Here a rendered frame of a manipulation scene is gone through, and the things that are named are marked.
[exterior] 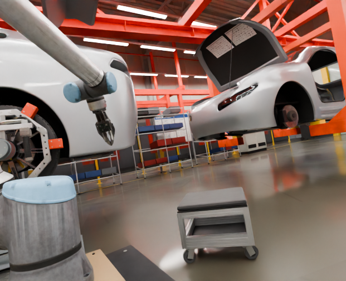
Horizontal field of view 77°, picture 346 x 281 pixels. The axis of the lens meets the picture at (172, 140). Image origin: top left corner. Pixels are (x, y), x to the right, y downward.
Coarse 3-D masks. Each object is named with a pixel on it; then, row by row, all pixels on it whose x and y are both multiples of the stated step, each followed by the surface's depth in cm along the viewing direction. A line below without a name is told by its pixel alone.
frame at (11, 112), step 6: (0, 114) 145; (6, 114) 147; (12, 114) 148; (18, 114) 149; (24, 114) 151; (36, 126) 153; (42, 132) 154; (42, 138) 154; (42, 144) 154; (48, 150) 155; (48, 156) 154; (42, 162) 153; (48, 162) 155; (36, 168) 151; (42, 168) 152; (36, 174) 150
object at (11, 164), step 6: (36, 132) 162; (12, 138) 155; (30, 138) 161; (18, 144) 157; (18, 150) 156; (42, 150) 163; (18, 156) 157; (0, 162) 151; (6, 162) 153; (12, 162) 154; (24, 162) 157; (12, 168) 154; (12, 174) 153; (18, 174) 156
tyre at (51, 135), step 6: (0, 108) 153; (6, 108) 154; (12, 108) 156; (18, 108) 157; (36, 114) 162; (36, 120) 161; (42, 120) 163; (42, 126) 162; (48, 126) 164; (48, 132) 163; (54, 132) 166; (48, 138) 163; (54, 138) 165; (54, 150) 164; (54, 156) 163; (54, 162) 163; (48, 168) 161; (54, 168) 165; (42, 174) 159; (48, 174) 161
